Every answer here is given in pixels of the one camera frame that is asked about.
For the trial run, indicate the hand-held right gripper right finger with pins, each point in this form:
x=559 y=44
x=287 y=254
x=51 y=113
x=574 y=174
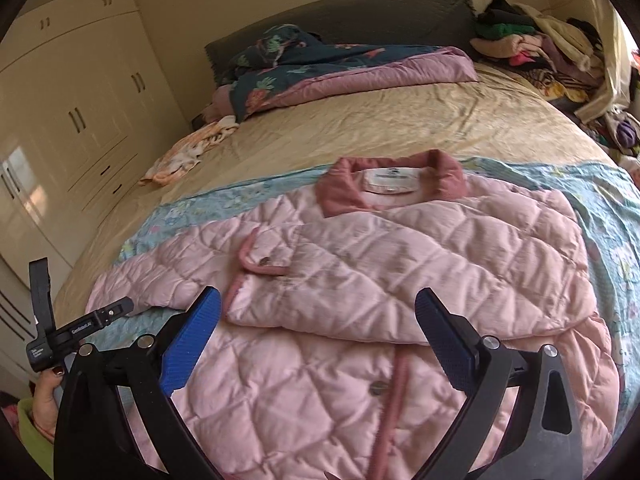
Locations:
x=445 y=342

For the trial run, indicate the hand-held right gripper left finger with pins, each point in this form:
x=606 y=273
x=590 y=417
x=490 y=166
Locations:
x=192 y=342

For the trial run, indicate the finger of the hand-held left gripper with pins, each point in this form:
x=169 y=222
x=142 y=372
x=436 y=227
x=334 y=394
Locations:
x=41 y=290
x=100 y=316

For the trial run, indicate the pink quilted jacket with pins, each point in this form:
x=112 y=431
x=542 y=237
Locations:
x=350 y=260

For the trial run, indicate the person's left forearm green sleeve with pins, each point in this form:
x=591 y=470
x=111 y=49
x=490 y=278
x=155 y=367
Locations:
x=31 y=437

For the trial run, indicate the bundle of colourful clothes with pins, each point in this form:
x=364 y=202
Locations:
x=620 y=132

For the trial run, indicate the pile of assorted clothes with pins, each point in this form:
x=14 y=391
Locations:
x=525 y=45

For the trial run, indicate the person's left hand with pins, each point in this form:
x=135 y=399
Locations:
x=47 y=400

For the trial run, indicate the light blue cartoon printed blanket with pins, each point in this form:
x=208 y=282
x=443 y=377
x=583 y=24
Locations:
x=200 y=205

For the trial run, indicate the orange white striped cloth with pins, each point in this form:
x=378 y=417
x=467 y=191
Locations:
x=185 y=152

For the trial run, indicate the cream built-in wardrobe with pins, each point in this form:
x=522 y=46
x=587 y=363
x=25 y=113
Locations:
x=75 y=85

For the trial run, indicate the bed with beige sheet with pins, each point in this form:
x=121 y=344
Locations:
x=400 y=115

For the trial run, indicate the dark blue floral duvet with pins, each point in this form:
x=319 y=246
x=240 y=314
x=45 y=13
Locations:
x=300 y=67

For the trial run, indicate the cream curtain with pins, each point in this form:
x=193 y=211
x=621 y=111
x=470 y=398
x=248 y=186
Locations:
x=607 y=60

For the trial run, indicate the grey padded headboard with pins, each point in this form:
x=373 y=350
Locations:
x=375 y=15

